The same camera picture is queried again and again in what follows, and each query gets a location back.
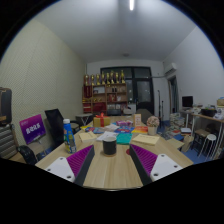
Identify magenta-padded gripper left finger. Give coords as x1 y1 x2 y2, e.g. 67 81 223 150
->
44 144 96 187

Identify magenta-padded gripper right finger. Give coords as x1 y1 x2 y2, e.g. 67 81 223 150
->
129 144 184 187

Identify blue white-capped drink bottle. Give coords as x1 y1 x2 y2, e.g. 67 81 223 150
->
62 118 77 154

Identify tan paper envelope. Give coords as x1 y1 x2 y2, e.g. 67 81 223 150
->
131 133 161 146

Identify black chair back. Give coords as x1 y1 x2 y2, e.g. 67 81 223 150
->
17 145 38 166

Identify black office chair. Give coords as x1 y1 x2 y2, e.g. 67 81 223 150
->
44 108 81 148

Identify pale yellow notepad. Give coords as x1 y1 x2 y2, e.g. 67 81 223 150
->
78 131 98 143

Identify orange book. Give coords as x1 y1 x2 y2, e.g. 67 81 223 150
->
131 125 149 135

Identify pink flowers in white pot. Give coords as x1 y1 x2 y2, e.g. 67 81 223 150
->
146 115 161 136

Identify purple sign board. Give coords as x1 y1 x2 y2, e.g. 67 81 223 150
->
19 114 47 145

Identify pile of books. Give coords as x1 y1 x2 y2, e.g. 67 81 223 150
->
168 112 193 141

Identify teal book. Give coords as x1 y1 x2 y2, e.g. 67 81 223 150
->
115 132 133 145

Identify blue colourful book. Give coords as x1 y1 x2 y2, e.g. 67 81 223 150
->
84 125 106 134

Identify tan standing card box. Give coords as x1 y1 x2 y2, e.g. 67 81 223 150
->
133 113 143 128

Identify white round stool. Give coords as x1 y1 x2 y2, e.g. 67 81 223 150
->
200 133 218 158

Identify black mug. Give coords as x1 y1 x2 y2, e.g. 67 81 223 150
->
102 135 118 156

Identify small round white table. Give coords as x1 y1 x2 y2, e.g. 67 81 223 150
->
75 113 94 126

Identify white book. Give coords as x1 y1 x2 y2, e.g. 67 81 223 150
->
96 130 118 142

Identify pink box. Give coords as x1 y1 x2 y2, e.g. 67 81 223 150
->
116 120 134 128

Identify yellow gift box red ribbon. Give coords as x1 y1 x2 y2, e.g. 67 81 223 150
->
92 112 111 128

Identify wooden side desk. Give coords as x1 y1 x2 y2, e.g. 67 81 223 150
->
179 108 224 158

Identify pale paper stack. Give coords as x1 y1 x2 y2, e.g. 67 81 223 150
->
104 123 120 132

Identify black computer monitor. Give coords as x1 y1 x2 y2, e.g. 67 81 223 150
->
181 95 194 108

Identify black-framed glass door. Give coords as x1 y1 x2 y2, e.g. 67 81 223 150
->
100 66 155 116

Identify black suitcase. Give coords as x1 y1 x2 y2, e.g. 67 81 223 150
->
0 87 13 126

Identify wooden shelf unit with trophies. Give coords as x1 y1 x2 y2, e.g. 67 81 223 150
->
82 69 129 115

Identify white wall air conditioner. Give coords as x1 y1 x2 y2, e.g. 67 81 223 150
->
163 62 178 76

